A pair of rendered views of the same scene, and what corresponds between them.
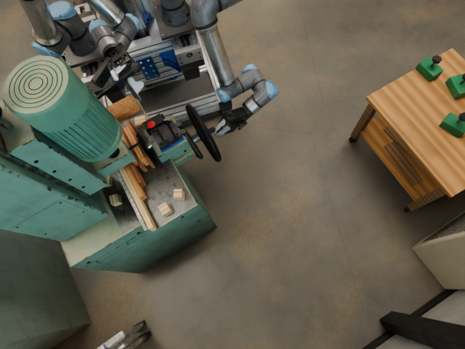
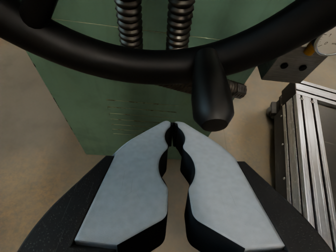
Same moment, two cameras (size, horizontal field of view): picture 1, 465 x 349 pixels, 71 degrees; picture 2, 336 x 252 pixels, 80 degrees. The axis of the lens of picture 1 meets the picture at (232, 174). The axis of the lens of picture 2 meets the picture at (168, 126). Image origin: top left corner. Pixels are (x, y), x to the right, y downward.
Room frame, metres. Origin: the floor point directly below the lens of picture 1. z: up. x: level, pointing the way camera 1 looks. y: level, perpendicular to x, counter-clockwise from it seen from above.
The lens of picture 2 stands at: (0.72, -0.04, 0.80)
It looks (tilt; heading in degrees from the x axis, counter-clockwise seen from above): 59 degrees down; 93
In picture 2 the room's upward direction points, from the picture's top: 15 degrees clockwise
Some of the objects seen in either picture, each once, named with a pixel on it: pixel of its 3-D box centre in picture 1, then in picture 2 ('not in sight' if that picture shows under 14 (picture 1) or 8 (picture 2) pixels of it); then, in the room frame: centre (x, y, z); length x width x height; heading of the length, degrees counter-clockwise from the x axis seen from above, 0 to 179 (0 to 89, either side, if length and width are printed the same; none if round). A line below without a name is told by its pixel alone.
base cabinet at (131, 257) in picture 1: (147, 209); (148, 39); (0.55, 0.52, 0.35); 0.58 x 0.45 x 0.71; 106
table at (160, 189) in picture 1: (153, 154); not in sight; (0.61, 0.30, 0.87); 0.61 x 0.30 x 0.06; 16
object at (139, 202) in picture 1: (120, 165); not in sight; (0.58, 0.42, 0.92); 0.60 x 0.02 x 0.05; 16
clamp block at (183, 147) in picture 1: (167, 140); not in sight; (0.64, 0.22, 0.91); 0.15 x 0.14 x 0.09; 16
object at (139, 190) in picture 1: (116, 144); not in sight; (0.68, 0.43, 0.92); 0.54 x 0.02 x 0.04; 16
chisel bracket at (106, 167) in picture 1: (113, 158); not in sight; (0.58, 0.42, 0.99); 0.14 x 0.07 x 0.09; 106
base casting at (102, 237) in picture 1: (116, 190); not in sight; (0.55, 0.52, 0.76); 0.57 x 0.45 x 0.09; 106
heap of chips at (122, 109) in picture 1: (120, 107); not in sight; (0.84, 0.39, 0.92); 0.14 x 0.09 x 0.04; 106
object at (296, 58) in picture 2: not in sight; (286, 44); (0.87, 0.34, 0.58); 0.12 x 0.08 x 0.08; 106
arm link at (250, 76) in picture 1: (250, 79); not in sight; (0.87, -0.20, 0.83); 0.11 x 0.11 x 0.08; 15
